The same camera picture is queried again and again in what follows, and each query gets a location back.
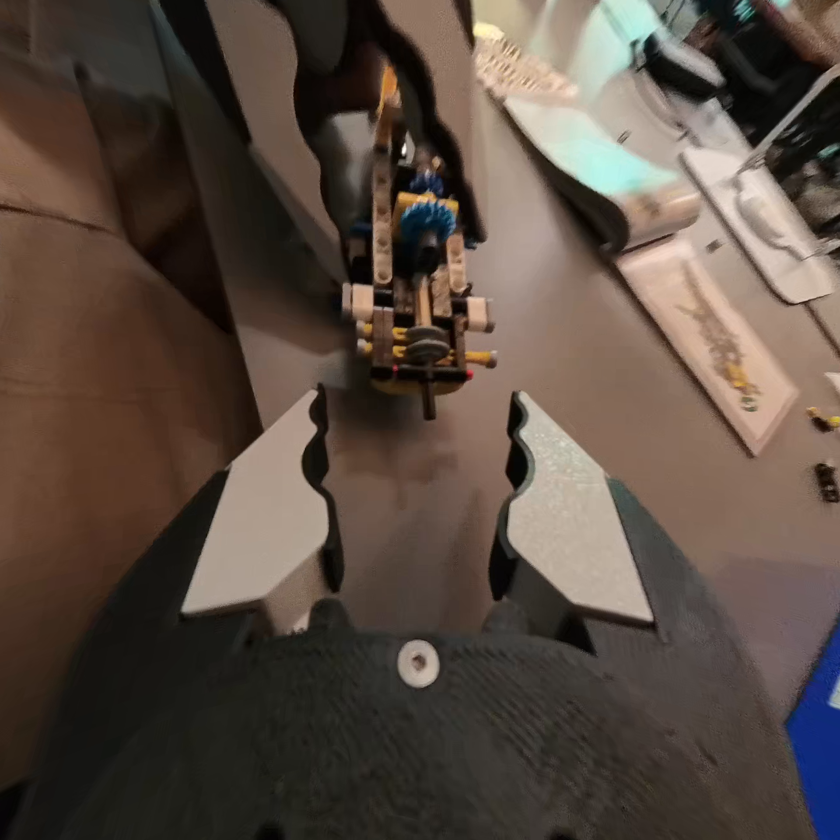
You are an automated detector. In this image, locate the blue plastic bin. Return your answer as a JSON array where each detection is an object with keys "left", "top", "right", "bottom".
[{"left": 784, "top": 617, "right": 840, "bottom": 840}]

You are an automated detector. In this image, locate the white rounded board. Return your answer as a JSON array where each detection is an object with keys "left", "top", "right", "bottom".
[{"left": 679, "top": 141, "right": 836, "bottom": 306}]

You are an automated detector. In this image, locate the zebra striped sticker sheet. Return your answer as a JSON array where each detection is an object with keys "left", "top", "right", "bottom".
[{"left": 474, "top": 23, "right": 578, "bottom": 99}]

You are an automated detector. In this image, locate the yellow and black lego model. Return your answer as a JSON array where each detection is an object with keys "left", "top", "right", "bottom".
[{"left": 341, "top": 62, "right": 498, "bottom": 421}]

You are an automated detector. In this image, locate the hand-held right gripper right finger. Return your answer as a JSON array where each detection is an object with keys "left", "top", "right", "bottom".
[{"left": 489, "top": 390, "right": 656, "bottom": 637}]

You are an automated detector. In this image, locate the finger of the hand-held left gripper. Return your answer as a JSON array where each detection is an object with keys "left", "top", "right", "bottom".
[
  {"left": 197, "top": 0, "right": 368, "bottom": 280},
  {"left": 367, "top": 0, "right": 488, "bottom": 249}
]

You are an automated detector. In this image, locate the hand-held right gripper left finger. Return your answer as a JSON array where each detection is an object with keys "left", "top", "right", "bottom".
[{"left": 179, "top": 384, "right": 345, "bottom": 634}]

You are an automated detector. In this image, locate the closed lego instruction booklet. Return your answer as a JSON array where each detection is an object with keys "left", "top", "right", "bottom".
[{"left": 616, "top": 239, "right": 800, "bottom": 457}]

